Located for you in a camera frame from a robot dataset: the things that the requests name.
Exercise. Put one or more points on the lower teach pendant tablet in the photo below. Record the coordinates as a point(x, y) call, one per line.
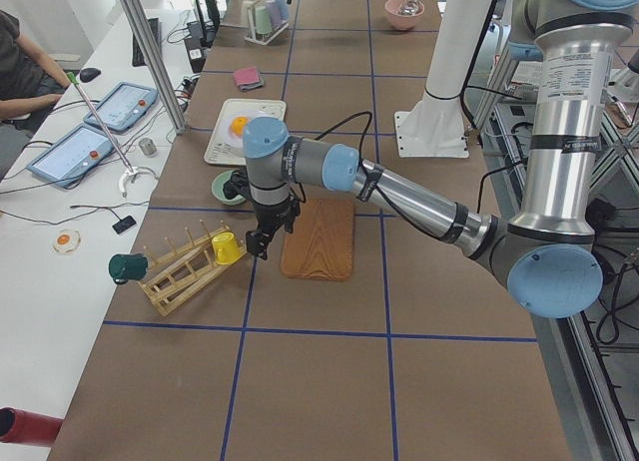
point(72, 157)

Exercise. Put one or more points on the cream bear tray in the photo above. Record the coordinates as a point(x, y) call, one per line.
point(217, 152)

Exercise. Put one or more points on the teach pendant tablet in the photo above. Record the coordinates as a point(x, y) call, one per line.
point(125, 105)
point(72, 157)

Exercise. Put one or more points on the metal scoop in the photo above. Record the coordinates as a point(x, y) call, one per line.
point(408, 8)

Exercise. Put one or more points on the black computer mouse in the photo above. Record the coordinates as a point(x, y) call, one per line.
point(87, 75)

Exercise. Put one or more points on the pink bowl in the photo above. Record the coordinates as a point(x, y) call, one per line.
point(401, 21)

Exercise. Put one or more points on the yellow mug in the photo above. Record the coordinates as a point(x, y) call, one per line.
point(227, 248)

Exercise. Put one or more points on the wooden dish rack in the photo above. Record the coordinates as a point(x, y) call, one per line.
point(183, 271)

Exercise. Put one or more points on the white round plate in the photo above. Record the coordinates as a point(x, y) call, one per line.
point(227, 137)

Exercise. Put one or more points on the green ceramic bowl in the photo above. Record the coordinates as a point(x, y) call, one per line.
point(217, 189)

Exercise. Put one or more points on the upper teach pendant tablet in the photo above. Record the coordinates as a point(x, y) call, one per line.
point(125, 105)

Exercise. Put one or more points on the small metal cylinder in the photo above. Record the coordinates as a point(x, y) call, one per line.
point(147, 147)

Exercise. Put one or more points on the wooden cutting board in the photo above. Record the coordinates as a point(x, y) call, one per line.
point(321, 246)

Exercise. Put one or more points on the beige pastel cup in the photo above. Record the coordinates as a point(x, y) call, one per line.
point(248, 13)

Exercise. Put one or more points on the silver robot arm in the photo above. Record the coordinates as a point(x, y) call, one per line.
point(542, 255)

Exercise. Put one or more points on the white wire cup rack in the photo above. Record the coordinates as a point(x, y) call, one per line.
point(252, 37)

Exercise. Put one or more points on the metal rod with claw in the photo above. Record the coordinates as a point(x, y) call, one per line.
point(131, 172)

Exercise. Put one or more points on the green pastel cup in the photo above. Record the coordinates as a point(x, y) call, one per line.
point(262, 22)

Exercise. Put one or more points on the pink cloth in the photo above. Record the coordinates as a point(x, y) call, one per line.
point(246, 75)

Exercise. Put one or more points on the small black device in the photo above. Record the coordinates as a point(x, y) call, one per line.
point(124, 224)

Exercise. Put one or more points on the purple pastel cup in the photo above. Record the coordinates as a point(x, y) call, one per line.
point(274, 13)

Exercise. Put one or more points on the red cylinder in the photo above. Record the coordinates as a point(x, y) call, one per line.
point(28, 428)

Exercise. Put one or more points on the blue pastel cup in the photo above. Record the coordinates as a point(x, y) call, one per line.
point(283, 7)

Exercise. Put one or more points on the aluminium frame post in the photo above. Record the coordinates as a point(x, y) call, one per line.
point(137, 19)

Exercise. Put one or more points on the fried egg toy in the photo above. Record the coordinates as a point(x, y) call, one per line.
point(67, 241)

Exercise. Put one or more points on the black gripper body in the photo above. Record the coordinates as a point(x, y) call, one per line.
point(273, 217)

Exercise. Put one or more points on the dark green mug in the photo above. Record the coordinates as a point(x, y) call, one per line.
point(125, 267)

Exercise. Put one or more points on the orange fruit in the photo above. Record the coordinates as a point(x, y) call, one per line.
point(237, 125)

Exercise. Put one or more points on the seated person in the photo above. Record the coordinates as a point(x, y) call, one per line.
point(32, 83)

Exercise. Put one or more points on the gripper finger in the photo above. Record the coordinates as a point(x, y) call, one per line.
point(257, 243)
point(289, 224)

